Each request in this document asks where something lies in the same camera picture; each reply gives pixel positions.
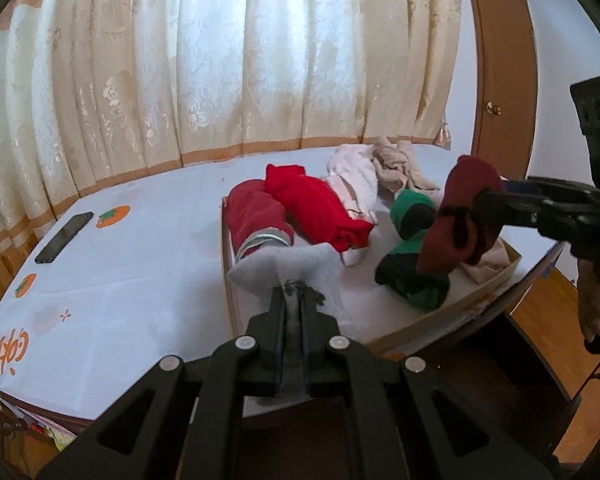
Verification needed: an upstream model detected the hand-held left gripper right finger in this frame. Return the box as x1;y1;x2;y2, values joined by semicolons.
300;285;556;480

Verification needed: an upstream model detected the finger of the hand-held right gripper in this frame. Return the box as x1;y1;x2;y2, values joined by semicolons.
502;176;600;197
472;187;573;233

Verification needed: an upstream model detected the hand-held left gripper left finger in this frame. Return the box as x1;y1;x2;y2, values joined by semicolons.
37;287;287;480

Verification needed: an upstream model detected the dark red sock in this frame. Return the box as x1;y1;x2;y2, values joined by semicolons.
416;155;506;277

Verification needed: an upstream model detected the shallow cardboard tray box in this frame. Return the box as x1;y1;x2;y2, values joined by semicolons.
220;172;523;356

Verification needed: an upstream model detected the grey white sock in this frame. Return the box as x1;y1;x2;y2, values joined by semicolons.
226;241;353;401

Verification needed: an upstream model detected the green and black sock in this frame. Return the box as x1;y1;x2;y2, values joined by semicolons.
374;189;452;311

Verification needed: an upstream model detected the beige underwear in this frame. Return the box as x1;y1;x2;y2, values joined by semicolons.
371;136;443;196

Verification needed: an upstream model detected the dark red underwear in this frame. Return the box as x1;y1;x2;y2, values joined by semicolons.
225;179;296;261

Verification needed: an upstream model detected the bright red underwear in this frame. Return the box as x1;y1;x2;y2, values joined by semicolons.
265;162;376;253

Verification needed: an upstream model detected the pale pink underwear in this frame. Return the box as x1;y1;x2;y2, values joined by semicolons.
325;143;381;226

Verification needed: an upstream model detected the person's right hand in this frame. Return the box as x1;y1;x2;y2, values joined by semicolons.
575;257;600;346

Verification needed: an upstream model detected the dark wooden dresser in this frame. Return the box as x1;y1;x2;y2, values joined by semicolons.
240;395;366;480

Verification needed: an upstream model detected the brown wooden door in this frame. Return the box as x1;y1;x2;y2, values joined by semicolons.
462;0;538;181

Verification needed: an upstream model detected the black smartphone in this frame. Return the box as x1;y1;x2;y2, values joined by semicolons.
34;211;95;265

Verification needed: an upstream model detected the green yellow cloth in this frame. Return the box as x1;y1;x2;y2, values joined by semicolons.
30;422;76;453

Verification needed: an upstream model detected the cream patterned curtain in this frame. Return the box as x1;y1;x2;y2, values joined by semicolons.
0;0;473;261

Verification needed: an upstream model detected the thin black cable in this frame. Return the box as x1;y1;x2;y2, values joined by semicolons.
565;350;600;401

